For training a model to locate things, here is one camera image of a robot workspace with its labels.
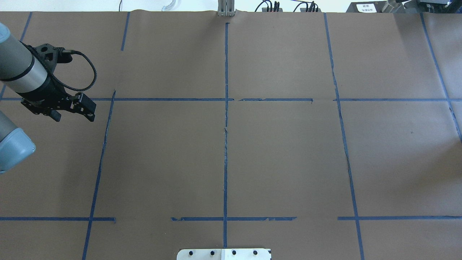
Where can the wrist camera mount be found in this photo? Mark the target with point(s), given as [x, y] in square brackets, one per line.
[49, 56]

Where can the aluminium frame post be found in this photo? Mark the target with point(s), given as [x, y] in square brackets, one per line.
[226, 8]

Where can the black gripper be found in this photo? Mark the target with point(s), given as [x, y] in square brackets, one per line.
[42, 94]

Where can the white pedestal column base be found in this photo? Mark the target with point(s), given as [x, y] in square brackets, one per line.
[225, 254]

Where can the white power adapter label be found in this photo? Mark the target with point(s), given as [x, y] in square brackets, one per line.
[366, 8]

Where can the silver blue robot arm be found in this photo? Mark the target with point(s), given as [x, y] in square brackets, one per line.
[29, 72]

